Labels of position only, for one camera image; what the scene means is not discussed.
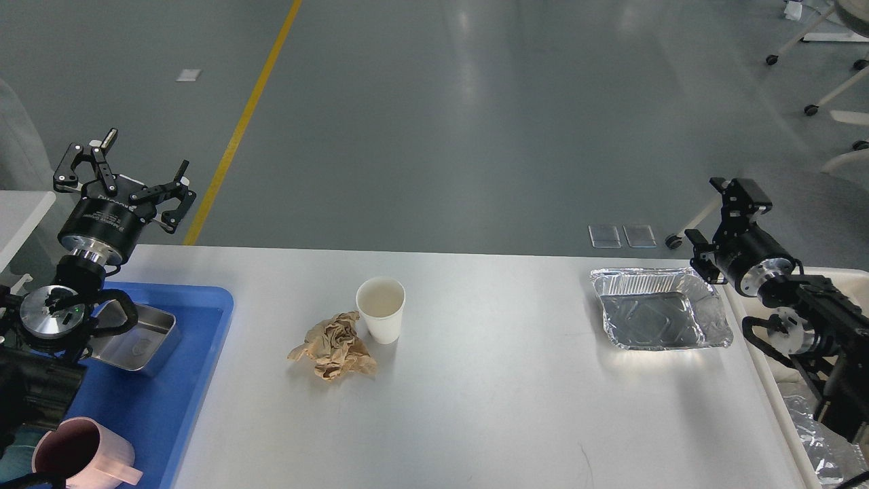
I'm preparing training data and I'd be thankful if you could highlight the crumpled brown paper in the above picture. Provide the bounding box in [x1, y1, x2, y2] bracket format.
[286, 310, 379, 382]

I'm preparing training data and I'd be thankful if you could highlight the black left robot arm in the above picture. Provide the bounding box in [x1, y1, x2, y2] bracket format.
[1, 129, 198, 452]

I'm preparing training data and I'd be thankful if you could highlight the stainless steel rectangular tray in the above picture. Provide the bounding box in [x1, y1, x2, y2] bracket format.
[90, 303, 182, 378]

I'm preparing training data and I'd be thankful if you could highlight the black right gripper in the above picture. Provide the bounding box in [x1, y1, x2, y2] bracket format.
[684, 177, 796, 297]

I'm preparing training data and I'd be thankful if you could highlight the cream plastic bin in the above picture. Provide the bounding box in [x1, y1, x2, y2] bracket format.
[720, 267, 868, 488]

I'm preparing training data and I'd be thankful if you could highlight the foil tray in bin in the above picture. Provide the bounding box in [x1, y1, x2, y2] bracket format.
[777, 382, 867, 488]

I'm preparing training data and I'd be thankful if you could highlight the white rolling chair base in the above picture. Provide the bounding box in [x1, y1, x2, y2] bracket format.
[764, 0, 869, 170]

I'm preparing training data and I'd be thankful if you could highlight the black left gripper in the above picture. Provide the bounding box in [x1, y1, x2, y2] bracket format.
[53, 128, 198, 266]

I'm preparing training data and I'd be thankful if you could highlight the white paper cup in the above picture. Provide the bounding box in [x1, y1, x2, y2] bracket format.
[356, 276, 407, 344]

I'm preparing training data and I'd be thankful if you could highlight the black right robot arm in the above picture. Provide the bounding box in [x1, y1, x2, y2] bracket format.
[684, 177, 868, 443]

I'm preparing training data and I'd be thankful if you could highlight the blue plastic tray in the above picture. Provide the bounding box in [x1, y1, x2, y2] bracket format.
[66, 282, 235, 488]

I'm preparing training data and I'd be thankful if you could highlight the aluminium foil tray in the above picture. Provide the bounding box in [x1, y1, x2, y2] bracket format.
[589, 268, 735, 352]

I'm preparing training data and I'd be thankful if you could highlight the pink plastic mug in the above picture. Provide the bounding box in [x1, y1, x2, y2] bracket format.
[31, 417, 143, 488]

